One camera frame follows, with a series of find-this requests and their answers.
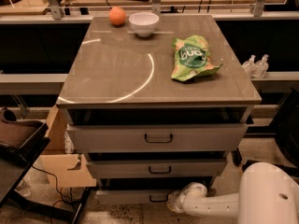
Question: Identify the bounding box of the white foam-padded gripper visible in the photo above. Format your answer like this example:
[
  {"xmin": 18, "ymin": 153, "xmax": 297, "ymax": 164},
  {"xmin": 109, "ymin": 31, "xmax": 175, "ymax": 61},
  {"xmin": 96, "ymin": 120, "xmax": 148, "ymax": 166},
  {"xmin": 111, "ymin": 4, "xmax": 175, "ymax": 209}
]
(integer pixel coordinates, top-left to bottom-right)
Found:
[{"xmin": 166, "ymin": 182, "xmax": 207, "ymax": 213}]

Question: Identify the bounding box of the grey bottom drawer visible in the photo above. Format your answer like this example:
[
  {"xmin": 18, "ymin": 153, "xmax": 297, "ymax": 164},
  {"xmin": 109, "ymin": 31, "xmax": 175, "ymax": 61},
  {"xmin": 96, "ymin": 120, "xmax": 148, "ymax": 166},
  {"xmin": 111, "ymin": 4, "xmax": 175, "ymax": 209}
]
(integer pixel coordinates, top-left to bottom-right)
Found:
[{"xmin": 96, "ymin": 176, "xmax": 214, "ymax": 204}]

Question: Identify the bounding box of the grey drawer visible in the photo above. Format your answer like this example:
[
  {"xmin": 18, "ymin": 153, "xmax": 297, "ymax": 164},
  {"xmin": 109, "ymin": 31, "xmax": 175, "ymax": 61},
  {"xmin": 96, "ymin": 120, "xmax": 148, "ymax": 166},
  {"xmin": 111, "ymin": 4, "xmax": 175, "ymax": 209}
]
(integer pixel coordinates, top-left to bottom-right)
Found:
[
  {"xmin": 87, "ymin": 151, "xmax": 226, "ymax": 179},
  {"xmin": 96, "ymin": 176, "xmax": 214, "ymax": 204},
  {"xmin": 65, "ymin": 106, "xmax": 250, "ymax": 153}
]

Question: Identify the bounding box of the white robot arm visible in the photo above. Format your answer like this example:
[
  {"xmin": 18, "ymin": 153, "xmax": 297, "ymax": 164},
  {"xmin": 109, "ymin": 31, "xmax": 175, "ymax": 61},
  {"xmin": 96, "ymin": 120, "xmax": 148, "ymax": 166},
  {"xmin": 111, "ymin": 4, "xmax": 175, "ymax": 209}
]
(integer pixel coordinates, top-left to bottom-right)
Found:
[{"xmin": 167, "ymin": 162, "xmax": 299, "ymax": 224}]

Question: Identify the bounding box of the grey middle drawer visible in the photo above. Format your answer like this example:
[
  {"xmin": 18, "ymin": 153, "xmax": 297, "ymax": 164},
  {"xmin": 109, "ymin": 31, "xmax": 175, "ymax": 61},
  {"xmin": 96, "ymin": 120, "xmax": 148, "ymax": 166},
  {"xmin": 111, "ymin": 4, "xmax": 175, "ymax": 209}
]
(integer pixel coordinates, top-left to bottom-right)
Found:
[{"xmin": 87, "ymin": 151, "xmax": 226, "ymax": 179}]

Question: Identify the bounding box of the grey drawer cabinet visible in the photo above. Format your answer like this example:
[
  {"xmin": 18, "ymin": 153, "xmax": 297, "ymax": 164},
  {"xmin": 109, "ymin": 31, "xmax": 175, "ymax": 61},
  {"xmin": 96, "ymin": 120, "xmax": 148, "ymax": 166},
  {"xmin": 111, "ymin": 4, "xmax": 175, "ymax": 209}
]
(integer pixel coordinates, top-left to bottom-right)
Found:
[{"xmin": 55, "ymin": 14, "xmax": 263, "ymax": 191}]

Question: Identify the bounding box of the grey top drawer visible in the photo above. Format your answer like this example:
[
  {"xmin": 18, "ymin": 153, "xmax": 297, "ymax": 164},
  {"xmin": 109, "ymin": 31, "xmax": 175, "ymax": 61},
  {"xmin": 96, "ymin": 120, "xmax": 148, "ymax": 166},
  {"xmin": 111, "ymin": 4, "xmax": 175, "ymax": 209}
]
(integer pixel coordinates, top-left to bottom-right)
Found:
[{"xmin": 65, "ymin": 106, "xmax": 250, "ymax": 153}]

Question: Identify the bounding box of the cardboard box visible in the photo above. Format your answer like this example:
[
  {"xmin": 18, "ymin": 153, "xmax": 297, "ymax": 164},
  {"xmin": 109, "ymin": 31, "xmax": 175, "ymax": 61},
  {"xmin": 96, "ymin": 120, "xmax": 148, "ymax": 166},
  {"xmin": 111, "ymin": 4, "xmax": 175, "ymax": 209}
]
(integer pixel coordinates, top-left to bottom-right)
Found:
[{"xmin": 40, "ymin": 105, "xmax": 96, "ymax": 188}]

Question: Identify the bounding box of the black office chair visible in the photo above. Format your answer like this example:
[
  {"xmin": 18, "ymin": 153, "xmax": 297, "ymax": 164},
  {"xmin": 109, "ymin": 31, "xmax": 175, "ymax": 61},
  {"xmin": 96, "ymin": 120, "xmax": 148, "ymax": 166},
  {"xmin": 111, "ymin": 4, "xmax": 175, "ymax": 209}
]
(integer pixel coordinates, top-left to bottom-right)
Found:
[{"xmin": 232, "ymin": 84, "xmax": 299, "ymax": 176}]

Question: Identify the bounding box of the clear pump bottle left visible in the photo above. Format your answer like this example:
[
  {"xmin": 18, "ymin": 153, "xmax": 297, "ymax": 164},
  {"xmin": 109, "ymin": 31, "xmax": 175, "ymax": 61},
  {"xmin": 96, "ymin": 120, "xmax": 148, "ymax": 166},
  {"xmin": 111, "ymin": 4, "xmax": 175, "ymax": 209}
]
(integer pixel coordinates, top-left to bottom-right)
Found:
[{"xmin": 242, "ymin": 55, "xmax": 255, "ymax": 78}]

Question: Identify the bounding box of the clear pump bottle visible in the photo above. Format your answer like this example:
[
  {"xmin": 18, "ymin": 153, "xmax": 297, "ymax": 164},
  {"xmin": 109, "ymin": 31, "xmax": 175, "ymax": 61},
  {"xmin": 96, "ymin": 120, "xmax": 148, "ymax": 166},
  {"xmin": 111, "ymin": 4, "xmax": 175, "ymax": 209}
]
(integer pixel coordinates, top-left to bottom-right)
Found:
[
  {"xmin": 242, "ymin": 55, "xmax": 255, "ymax": 78},
  {"xmin": 252, "ymin": 54, "xmax": 269, "ymax": 78}
]

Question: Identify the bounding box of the green chip bag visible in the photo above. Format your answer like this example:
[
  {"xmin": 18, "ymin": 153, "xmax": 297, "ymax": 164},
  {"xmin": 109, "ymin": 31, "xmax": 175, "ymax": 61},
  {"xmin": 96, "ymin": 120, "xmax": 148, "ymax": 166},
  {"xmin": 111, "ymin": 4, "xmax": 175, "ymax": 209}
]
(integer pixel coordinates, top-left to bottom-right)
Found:
[{"xmin": 171, "ymin": 35, "xmax": 222, "ymax": 82}]

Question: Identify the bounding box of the clear pump bottle right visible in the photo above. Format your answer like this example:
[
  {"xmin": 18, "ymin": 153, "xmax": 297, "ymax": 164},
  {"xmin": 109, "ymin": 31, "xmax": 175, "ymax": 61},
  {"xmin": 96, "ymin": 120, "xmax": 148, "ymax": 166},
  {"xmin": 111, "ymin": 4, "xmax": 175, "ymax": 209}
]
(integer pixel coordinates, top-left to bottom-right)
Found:
[{"xmin": 252, "ymin": 54, "xmax": 269, "ymax": 78}]

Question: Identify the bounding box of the black tray cart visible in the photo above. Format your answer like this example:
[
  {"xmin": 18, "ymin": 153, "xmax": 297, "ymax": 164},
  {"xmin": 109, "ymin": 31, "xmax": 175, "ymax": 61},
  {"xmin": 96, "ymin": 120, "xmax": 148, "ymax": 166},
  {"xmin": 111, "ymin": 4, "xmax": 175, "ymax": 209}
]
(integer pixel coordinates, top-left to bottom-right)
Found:
[{"xmin": 0, "ymin": 107, "xmax": 91, "ymax": 224}]

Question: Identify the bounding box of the white bowl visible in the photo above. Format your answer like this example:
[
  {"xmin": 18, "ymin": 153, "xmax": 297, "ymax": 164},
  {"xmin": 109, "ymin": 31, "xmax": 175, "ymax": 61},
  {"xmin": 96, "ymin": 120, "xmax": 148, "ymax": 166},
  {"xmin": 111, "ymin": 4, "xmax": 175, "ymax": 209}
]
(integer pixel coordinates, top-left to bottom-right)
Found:
[{"xmin": 129, "ymin": 12, "xmax": 160, "ymax": 37}]

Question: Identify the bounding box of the orange fruit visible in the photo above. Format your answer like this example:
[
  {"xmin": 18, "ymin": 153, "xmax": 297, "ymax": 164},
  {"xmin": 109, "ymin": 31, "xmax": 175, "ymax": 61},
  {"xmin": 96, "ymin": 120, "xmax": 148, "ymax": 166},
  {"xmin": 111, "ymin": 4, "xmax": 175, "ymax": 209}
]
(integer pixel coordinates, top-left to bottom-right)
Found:
[{"xmin": 108, "ymin": 7, "xmax": 126, "ymax": 26}]

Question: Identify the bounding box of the black floor cable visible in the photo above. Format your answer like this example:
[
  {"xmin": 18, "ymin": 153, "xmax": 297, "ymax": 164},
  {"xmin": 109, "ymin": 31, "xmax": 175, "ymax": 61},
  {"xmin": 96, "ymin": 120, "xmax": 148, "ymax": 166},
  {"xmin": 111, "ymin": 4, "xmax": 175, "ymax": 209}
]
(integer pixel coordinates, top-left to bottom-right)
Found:
[{"xmin": 31, "ymin": 163, "xmax": 82, "ymax": 224}]

